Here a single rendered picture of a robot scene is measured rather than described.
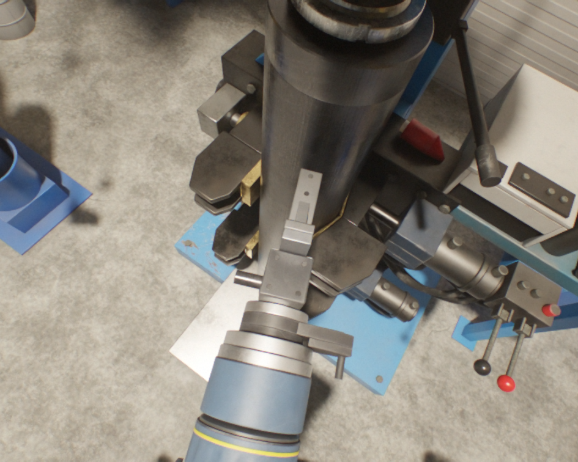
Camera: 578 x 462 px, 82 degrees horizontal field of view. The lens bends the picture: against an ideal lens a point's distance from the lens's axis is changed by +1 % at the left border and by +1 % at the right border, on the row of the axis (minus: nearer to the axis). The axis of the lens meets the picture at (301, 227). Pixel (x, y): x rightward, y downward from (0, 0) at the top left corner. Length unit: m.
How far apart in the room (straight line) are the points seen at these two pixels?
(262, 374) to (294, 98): 0.34
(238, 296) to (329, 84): 1.30
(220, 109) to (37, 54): 2.08
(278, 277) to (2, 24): 2.84
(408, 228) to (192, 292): 1.24
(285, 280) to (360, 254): 0.48
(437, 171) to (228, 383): 0.71
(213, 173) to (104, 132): 1.56
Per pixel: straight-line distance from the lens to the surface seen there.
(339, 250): 0.79
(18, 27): 3.06
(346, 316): 1.68
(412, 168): 0.87
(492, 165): 0.54
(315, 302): 1.24
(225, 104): 1.00
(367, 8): 0.43
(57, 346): 1.95
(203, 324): 1.60
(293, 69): 0.45
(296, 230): 0.32
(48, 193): 2.09
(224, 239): 1.29
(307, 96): 0.46
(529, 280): 0.99
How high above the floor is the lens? 1.73
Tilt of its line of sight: 66 degrees down
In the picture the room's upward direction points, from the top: 19 degrees clockwise
